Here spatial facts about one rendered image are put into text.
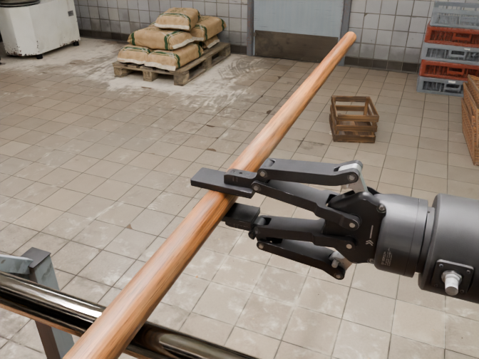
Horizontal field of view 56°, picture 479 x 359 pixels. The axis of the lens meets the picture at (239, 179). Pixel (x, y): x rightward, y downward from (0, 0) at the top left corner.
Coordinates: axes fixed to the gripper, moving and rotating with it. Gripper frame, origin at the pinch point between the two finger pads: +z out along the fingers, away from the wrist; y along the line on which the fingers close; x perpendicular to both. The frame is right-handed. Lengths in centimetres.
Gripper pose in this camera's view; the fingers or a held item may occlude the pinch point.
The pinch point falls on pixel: (224, 196)
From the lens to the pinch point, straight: 49.4
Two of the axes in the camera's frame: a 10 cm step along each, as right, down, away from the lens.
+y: 0.1, 8.6, 5.1
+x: 3.8, -4.7, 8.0
